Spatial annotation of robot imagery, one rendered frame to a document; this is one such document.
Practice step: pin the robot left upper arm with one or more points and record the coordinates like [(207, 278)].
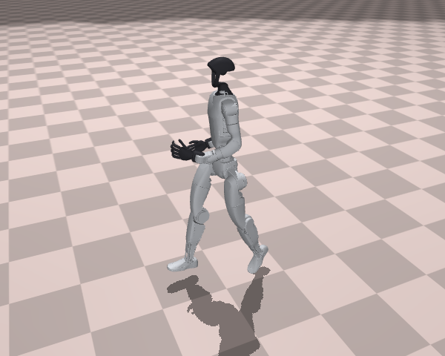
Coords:
[(230, 111)]

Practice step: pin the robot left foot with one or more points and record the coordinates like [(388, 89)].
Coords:
[(256, 262)]

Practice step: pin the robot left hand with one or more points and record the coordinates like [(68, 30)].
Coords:
[(184, 152)]

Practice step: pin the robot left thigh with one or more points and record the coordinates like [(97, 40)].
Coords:
[(234, 200)]

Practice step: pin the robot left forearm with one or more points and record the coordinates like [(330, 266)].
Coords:
[(219, 153)]

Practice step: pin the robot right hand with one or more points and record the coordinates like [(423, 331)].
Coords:
[(199, 145)]

